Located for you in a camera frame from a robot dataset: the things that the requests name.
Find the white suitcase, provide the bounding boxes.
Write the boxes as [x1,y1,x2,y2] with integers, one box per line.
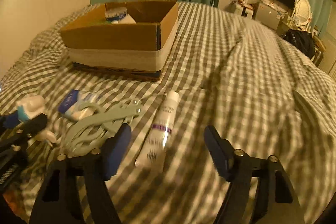
[233,3,254,19]

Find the blue white packet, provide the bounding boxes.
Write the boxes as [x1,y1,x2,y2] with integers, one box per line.
[58,89,98,121]

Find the white cream tube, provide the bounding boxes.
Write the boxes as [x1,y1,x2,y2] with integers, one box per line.
[135,91,179,172]

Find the white plastic bottle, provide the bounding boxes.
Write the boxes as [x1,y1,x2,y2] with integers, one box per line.
[105,7,136,24]

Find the black bag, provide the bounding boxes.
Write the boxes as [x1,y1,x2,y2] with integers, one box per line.
[281,29,315,59]

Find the checkered bed sheet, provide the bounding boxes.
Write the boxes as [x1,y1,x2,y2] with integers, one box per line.
[1,2,335,223]

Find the oval white mirror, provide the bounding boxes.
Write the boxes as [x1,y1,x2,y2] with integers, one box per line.
[293,0,312,27]

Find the cardboard box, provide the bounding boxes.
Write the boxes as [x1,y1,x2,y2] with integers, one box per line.
[60,0,178,81]

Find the small grey fridge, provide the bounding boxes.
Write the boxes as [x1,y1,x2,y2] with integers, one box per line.
[253,3,281,31]

